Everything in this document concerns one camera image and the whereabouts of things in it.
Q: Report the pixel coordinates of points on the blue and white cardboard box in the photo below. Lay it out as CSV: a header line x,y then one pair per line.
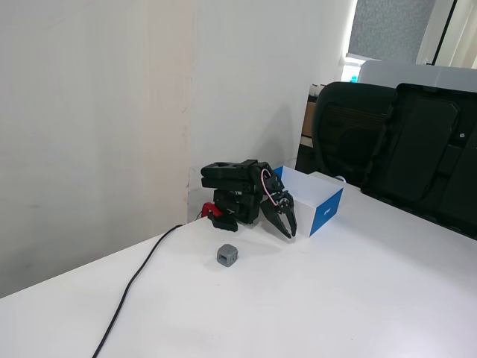
x,y
324,209

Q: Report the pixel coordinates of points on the red and black table clamp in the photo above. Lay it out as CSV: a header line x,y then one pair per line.
x,y
208,209

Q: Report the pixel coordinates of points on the black office chair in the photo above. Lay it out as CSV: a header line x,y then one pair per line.
x,y
346,130

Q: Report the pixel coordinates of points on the white panel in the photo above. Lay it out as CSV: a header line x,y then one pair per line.
x,y
410,72

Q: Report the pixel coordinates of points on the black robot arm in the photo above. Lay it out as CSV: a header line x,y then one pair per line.
x,y
227,179

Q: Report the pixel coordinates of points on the brown cardboard box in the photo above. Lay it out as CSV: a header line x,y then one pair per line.
x,y
308,119

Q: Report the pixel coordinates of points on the small gray rounded object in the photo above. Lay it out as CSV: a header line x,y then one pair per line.
x,y
339,178

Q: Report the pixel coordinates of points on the small blue object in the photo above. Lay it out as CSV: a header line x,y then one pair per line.
x,y
353,79

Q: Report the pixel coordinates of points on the gray window blind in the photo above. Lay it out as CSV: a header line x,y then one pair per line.
x,y
387,26

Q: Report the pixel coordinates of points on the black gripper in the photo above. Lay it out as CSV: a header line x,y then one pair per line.
x,y
277,209

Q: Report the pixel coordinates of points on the gray block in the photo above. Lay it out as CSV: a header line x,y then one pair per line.
x,y
226,256

